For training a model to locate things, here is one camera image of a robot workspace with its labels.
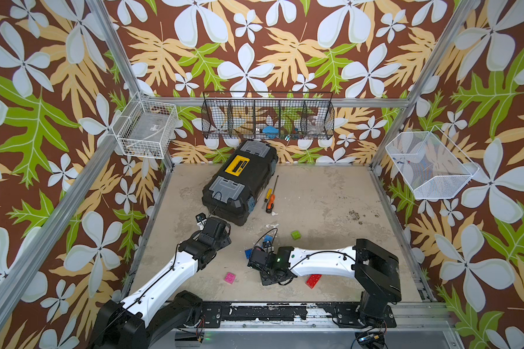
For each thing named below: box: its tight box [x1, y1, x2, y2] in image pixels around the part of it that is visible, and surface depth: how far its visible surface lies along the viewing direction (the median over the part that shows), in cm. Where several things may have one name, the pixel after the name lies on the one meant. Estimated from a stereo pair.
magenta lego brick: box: [224, 271, 236, 285], surface depth 82 cm
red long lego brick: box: [305, 273, 323, 290], surface depth 83 cm
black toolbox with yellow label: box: [201, 138, 279, 227], surface depth 93 cm
